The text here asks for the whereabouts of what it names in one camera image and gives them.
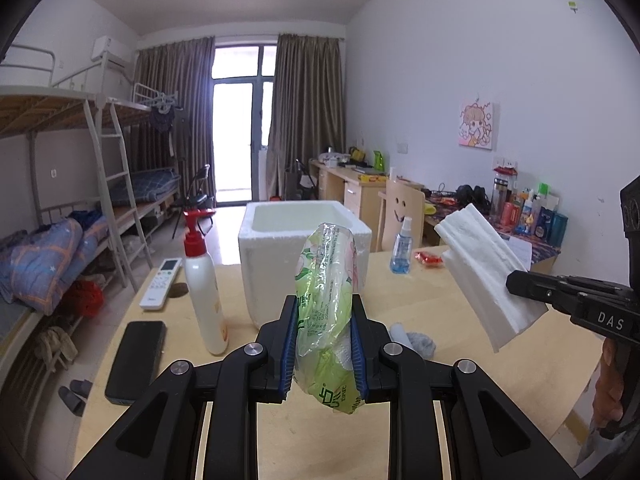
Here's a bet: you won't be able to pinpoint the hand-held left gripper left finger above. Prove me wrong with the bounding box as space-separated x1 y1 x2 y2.
67 294 301 480

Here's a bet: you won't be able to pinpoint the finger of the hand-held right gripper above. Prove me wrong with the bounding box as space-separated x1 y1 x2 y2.
506 270 585 317
550 274 629 294

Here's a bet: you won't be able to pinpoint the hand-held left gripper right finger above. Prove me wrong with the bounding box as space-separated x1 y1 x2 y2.
350 293 581 480

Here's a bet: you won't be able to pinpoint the white tissue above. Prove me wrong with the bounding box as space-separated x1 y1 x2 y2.
434 204 549 353

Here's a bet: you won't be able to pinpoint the green plastic tissue pack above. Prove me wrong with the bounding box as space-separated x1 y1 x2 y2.
295 222 368 415

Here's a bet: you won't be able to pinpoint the light blue cloth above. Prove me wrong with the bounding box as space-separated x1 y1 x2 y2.
390 322 436 359

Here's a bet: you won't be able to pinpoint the white foam box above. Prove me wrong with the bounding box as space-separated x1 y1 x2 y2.
238 200 372 331

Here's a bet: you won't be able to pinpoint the person's right hand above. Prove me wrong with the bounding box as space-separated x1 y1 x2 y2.
592 340 626 427

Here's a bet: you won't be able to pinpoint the printed paper sheet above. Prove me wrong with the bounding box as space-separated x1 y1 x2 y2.
505 240 533 267

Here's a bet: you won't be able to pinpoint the row of toiletry bottles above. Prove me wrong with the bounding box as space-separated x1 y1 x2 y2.
490 157 569 247

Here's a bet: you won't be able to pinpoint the white lotion bottle red pump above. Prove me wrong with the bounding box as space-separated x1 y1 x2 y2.
183 208 230 356

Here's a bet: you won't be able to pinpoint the blue spray bottle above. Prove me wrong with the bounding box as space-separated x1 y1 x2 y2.
390 216 416 275

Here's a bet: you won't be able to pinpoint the black headphones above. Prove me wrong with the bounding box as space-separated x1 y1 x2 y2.
456 185 489 209

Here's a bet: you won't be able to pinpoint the white remote control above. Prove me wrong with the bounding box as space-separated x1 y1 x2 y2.
139 257 182 309

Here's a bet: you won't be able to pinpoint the black smartphone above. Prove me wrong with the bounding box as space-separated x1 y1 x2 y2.
105 321 167 405

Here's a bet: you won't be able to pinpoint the wooden chair with smiley face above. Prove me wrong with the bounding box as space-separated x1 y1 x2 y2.
377 177 426 252

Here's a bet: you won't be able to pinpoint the wooden desk with drawers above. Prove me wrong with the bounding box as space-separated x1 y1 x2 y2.
309 159 426 227

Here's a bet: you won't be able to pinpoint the black folding chair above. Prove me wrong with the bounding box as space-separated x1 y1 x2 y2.
172 164 213 240

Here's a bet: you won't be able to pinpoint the red bag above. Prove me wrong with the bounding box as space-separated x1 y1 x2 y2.
65 280 104 317

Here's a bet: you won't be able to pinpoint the blue plaid bedding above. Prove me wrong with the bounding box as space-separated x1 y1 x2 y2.
107 170 181 206

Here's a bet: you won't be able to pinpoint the glass balcony door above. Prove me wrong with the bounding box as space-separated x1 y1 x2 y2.
211 45 277 206

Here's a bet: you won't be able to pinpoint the beige cloth on floor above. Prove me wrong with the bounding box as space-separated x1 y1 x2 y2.
35 326 78 369

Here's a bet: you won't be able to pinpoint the dark blue garment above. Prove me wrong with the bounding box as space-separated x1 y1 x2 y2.
70 208 104 227

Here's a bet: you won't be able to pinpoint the brown curtain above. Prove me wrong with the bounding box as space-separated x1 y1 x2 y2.
265 33 347 197
134 36 217 207

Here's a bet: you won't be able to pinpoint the blue orange plaid blanket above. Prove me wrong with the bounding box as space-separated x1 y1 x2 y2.
0 217 108 317

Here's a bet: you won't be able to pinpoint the hanging dark clothes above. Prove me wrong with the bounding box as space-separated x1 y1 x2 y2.
149 106 177 134

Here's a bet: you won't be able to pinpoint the metal bunk bed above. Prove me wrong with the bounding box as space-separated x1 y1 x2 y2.
100 82 183 233
0 44 153 361

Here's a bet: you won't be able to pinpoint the white air conditioner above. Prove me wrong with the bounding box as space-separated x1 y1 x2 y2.
91 36 132 68

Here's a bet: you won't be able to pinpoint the pink cartoon wall poster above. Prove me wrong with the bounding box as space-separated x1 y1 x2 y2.
459 101 496 151

